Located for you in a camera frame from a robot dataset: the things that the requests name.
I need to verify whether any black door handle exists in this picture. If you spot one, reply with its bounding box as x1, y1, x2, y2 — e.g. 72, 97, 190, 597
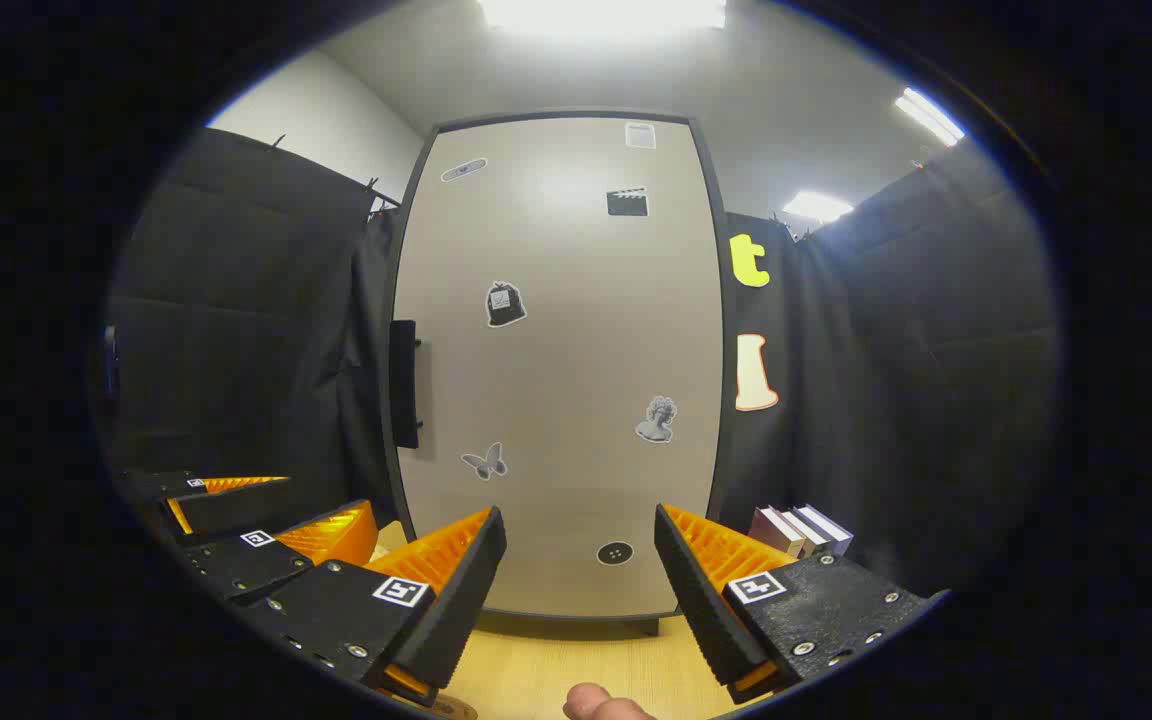
389, 319, 424, 451

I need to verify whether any black backdrop cloth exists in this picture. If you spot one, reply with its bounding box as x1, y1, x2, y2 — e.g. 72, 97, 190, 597
101, 125, 1062, 601

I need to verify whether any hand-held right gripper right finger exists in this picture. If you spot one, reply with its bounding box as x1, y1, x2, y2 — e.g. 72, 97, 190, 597
653, 503, 949, 706

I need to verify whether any grey book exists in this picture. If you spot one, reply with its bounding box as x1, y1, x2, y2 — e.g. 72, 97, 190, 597
781, 507, 832, 554

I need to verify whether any blue book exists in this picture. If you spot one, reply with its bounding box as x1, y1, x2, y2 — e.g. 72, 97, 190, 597
798, 503, 855, 553

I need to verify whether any ceiling light panel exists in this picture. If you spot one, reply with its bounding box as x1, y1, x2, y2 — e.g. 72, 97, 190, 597
894, 87, 965, 148
783, 190, 854, 223
476, 0, 727, 31

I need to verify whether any grey cabinet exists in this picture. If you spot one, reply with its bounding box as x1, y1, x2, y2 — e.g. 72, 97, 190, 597
379, 108, 737, 638

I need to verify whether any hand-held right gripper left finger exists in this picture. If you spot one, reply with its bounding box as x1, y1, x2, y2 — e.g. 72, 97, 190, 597
236, 505, 509, 709

